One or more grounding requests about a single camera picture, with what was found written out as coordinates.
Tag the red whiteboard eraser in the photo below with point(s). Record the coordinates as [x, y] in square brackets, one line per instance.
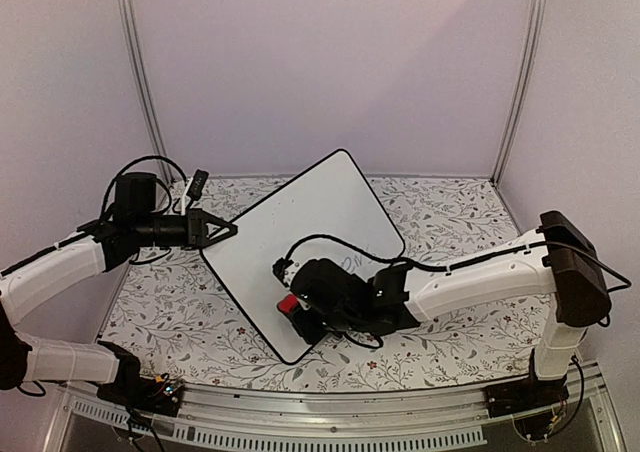
[288, 305]

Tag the left aluminium frame post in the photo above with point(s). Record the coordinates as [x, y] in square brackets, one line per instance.
[140, 76]

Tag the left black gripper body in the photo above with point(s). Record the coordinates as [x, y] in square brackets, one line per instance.
[188, 229]

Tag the white whiteboard with black frame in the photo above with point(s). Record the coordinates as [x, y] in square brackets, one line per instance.
[331, 200]

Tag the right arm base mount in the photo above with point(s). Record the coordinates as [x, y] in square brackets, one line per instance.
[523, 395]

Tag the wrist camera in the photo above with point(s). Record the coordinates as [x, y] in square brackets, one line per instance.
[193, 190]
[285, 271]

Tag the front aluminium rail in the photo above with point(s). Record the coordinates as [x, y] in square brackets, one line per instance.
[438, 419]

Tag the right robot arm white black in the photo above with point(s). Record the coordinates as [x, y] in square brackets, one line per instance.
[554, 259]

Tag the right aluminium frame post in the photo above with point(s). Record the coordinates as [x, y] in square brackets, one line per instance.
[525, 72]

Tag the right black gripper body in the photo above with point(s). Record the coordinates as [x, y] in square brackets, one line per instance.
[311, 332]

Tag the aluminium frame post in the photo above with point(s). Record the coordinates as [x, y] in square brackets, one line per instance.
[525, 72]
[140, 76]

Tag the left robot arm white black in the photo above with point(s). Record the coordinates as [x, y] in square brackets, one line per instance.
[129, 221]

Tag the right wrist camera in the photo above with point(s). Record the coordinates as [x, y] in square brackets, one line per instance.
[285, 271]

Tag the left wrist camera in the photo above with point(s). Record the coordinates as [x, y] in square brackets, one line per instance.
[193, 190]

